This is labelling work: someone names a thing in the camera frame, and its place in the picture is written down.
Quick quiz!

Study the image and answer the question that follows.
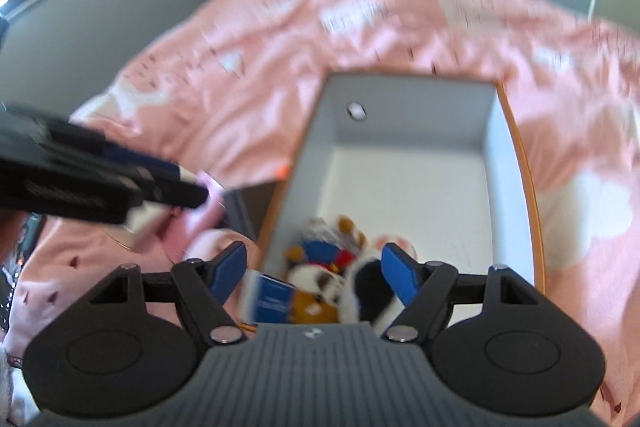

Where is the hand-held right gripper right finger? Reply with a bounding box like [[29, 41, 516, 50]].
[[381, 243, 544, 346]]

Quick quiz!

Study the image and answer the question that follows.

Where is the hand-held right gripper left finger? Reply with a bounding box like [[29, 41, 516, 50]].
[[90, 241, 248, 346]]

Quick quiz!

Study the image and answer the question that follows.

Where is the pink box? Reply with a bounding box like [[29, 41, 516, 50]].
[[125, 168, 227, 258]]

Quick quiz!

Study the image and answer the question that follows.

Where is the white storage box orange rim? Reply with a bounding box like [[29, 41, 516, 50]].
[[256, 72, 547, 339]]

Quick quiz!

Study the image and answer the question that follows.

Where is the blue and white card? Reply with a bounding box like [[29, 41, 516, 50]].
[[241, 271, 297, 327]]

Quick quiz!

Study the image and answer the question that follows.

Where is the pink printed blanket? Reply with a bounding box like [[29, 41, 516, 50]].
[[0, 0, 640, 427]]

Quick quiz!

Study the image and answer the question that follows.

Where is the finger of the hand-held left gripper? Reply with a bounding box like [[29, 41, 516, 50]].
[[100, 141, 183, 182], [132, 177, 209, 210]]

